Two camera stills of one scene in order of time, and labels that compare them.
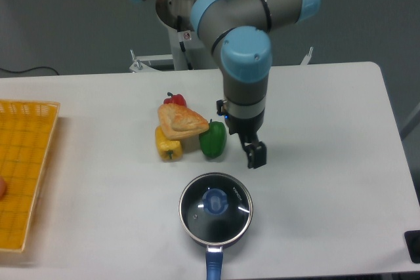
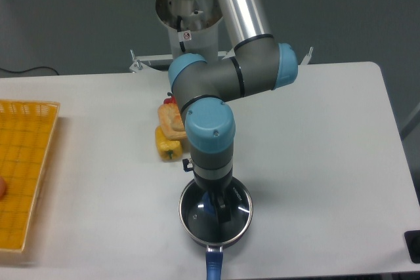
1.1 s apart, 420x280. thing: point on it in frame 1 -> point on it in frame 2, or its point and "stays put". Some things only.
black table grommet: [412, 238] stays put
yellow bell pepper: [167, 149] stays put
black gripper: [247, 129] -> [215, 189]
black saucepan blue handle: [214, 209] stays put
